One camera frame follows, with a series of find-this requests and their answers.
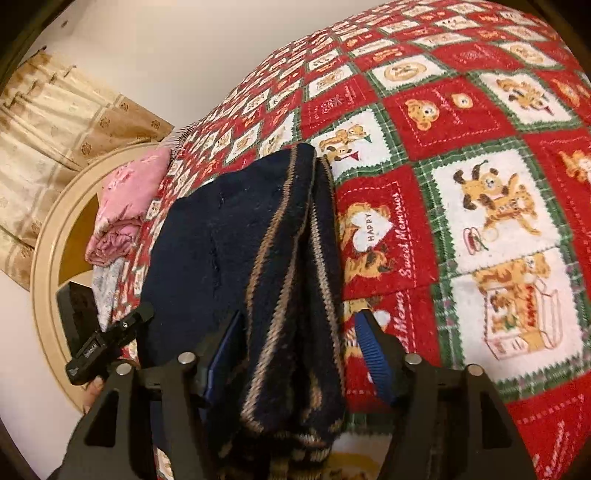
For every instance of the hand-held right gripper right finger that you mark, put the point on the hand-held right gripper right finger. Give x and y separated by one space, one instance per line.
376 360

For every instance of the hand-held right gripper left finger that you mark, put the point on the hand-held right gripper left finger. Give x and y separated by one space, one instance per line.
221 360

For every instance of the navy patterned knit sweater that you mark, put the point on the navy patterned knit sweater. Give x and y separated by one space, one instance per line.
207 254

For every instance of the person's left hand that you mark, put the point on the person's left hand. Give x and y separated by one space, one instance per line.
94 385

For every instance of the black box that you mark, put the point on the black box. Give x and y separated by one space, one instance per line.
76 318

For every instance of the grey floral pillow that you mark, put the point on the grey floral pillow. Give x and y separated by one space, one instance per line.
108 290

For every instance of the cream wooden headboard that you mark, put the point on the cream wooden headboard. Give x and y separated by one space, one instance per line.
46 277

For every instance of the folded pink quilt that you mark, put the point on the folded pink quilt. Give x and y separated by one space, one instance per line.
124 207

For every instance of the striped bed sheet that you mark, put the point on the striped bed sheet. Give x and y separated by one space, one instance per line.
178 134

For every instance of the beige patterned curtain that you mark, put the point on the beige patterned curtain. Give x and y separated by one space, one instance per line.
46 120

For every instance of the red checkered bear print blanket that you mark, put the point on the red checkered bear print blanket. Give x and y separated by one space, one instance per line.
461 138

